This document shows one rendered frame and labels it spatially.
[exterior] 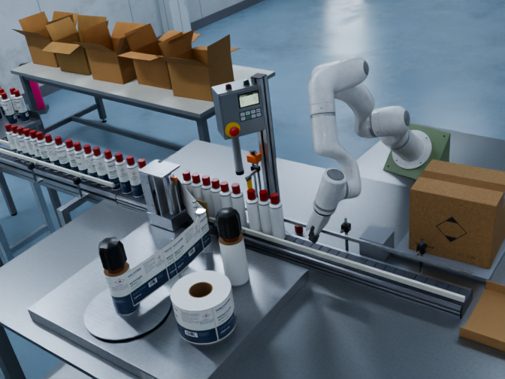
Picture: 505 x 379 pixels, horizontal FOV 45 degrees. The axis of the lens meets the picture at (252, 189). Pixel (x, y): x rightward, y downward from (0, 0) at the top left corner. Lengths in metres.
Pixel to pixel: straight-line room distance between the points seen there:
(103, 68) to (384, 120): 2.71
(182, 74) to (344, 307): 2.38
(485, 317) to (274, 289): 0.71
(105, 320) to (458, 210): 1.28
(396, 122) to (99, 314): 1.36
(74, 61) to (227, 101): 2.95
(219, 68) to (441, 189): 2.19
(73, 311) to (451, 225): 1.39
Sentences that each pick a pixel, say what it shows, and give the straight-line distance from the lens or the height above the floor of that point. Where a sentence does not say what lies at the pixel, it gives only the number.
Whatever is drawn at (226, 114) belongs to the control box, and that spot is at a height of 1.39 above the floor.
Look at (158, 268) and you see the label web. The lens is 2.21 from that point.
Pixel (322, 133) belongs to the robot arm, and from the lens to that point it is 2.13.
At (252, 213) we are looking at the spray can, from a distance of 2.41.
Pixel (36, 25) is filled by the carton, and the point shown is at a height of 1.07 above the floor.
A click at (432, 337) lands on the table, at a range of 2.10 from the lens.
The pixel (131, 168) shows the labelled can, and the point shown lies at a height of 1.04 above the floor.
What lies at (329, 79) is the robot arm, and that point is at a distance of 2.18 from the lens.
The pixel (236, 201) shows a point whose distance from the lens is 2.45.
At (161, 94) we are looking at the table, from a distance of 4.34.
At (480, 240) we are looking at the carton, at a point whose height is 0.97.
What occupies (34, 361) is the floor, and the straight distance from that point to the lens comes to 3.57.
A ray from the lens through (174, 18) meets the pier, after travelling 8.13.
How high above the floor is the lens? 2.30
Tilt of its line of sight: 30 degrees down
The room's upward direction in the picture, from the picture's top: 8 degrees counter-clockwise
